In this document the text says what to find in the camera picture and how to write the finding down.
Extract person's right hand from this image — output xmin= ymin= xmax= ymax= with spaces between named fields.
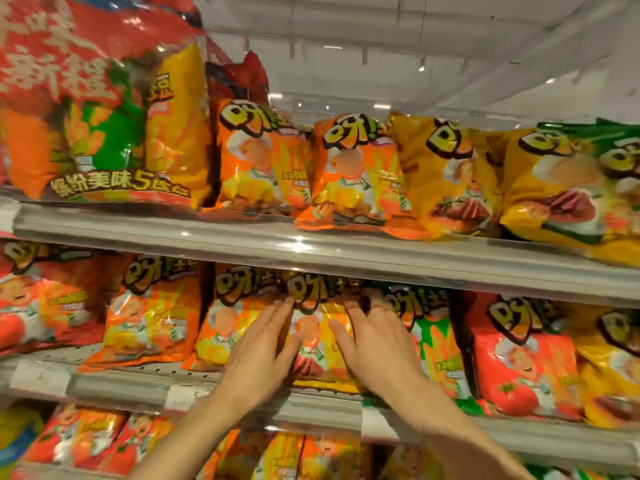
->
xmin=328 ymin=289 xmax=441 ymax=413

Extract person's left hand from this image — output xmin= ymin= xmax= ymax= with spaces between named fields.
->
xmin=215 ymin=297 xmax=305 ymax=421

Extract yellow chef-print chips bag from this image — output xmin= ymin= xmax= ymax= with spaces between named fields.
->
xmin=285 ymin=274 xmax=363 ymax=395

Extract grey metal store shelf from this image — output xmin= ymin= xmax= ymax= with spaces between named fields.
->
xmin=0 ymin=194 xmax=640 ymax=480

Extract shelf snack bags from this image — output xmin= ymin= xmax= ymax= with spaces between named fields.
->
xmin=379 ymin=111 xmax=640 ymax=480

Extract person's left forearm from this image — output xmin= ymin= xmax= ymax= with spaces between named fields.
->
xmin=125 ymin=392 xmax=251 ymax=480

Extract person's right forearm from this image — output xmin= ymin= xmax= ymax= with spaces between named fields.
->
xmin=392 ymin=387 xmax=537 ymax=480

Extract large yellow blue snack bag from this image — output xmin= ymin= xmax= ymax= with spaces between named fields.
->
xmin=0 ymin=404 xmax=47 ymax=468

